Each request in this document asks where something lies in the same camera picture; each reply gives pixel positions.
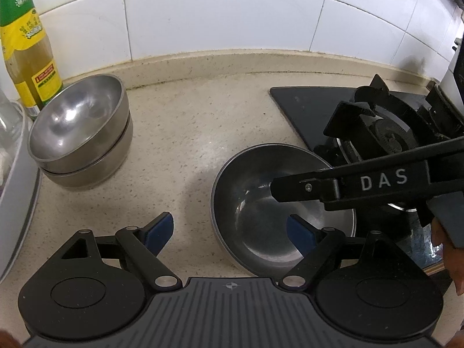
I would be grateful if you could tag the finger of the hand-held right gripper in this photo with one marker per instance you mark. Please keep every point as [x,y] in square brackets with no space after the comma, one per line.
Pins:
[290,188]

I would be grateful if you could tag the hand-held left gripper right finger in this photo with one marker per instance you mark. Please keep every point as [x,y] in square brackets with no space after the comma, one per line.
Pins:
[301,234]

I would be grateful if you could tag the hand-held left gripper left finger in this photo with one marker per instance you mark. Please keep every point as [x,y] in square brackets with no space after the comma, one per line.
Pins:
[161,234]

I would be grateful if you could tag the stainless steel bowl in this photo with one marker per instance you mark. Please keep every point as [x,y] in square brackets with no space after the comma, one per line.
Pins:
[261,217]
[72,116]
[98,170]

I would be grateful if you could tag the person's right hand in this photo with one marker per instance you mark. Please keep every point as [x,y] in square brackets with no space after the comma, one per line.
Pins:
[456,272]

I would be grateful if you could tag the stove burner head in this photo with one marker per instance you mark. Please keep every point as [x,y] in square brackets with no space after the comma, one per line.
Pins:
[389,137]

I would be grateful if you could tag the black stove pan support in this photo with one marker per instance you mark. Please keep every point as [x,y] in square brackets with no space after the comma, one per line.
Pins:
[344,119]

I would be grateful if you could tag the black glass gas stove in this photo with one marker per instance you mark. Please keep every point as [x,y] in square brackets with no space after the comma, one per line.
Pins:
[308,108]

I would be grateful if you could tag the white rotating condiment rack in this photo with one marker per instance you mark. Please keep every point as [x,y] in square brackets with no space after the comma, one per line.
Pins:
[18,206]

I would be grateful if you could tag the yellow green oil bottle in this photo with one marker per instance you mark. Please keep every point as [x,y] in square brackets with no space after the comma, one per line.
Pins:
[32,61]

